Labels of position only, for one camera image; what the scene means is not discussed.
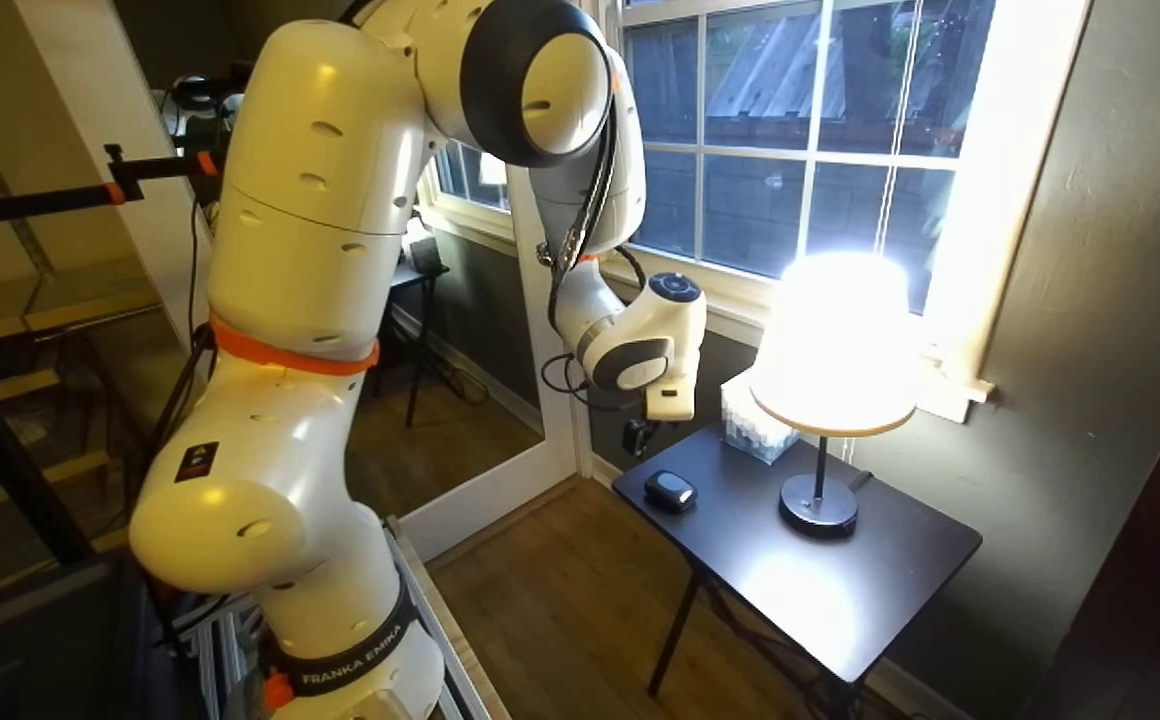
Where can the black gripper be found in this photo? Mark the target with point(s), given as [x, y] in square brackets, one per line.
[635, 432]

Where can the small black object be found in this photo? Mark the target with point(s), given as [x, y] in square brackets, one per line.
[671, 488]

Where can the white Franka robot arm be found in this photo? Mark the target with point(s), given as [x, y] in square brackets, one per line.
[300, 203]

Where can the white framed window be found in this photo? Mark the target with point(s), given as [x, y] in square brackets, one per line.
[754, 145]

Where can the patterned tissue box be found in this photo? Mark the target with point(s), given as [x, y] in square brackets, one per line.
[754, 432]

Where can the white framed leaning mirror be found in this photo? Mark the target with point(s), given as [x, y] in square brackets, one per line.
[474, 426]

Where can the table lamp with white shade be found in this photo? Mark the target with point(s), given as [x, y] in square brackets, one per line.
[835, 346]

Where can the black side table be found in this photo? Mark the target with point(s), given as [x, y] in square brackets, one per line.
[822, 587]

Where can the clear blind wand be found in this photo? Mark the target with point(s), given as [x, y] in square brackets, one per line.
[895, 120]

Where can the black diagonal stand pole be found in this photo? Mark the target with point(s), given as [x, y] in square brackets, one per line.
[5, 454]

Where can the black clamp bar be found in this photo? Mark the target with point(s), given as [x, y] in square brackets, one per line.
[35, 203]

